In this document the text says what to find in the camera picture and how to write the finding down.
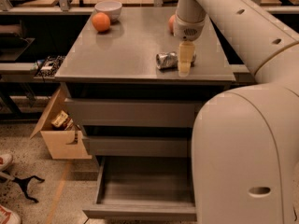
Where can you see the black chair base leg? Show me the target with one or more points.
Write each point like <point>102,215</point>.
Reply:
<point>23,183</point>

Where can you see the black patterned notebook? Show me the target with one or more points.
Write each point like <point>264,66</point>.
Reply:
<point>48,67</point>

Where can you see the grey top drawer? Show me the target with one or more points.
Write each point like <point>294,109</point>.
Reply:
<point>134,113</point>

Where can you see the white red shoe upper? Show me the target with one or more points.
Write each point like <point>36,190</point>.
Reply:
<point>5,161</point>

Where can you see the white red shoe lower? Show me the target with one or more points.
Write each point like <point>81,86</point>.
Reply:
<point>7,216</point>

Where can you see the grey open bottom drawer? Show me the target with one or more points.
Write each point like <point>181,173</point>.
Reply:
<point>143,188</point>

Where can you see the orange fruit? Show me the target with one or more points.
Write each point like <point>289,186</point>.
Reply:
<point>101,22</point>

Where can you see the white bowl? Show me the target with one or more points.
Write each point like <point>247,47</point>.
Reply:
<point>111,8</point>

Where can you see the red apple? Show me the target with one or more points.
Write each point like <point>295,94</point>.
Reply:
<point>171,23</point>

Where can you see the grey middle drawer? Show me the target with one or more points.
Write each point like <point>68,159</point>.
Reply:
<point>137,146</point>

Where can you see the grey drawer cabinet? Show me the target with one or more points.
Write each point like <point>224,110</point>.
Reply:
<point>121,65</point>

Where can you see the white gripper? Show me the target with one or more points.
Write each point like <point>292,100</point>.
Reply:
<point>188,31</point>

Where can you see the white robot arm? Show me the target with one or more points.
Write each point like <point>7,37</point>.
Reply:
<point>245,141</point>

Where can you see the cardboard box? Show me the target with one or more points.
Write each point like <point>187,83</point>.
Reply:
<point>61,144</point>

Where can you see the white red shoe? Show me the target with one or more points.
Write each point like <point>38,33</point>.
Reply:
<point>5,161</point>
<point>7,216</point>

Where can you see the snack packet in box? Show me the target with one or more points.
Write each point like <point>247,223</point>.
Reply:
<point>62,121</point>

